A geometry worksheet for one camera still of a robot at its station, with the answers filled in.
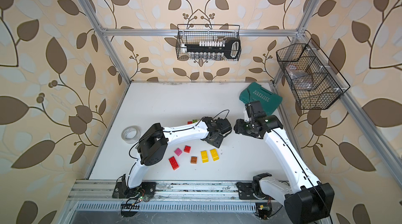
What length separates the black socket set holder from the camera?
2.70 ft

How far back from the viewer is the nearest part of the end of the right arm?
522mm

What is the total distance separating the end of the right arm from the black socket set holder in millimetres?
376
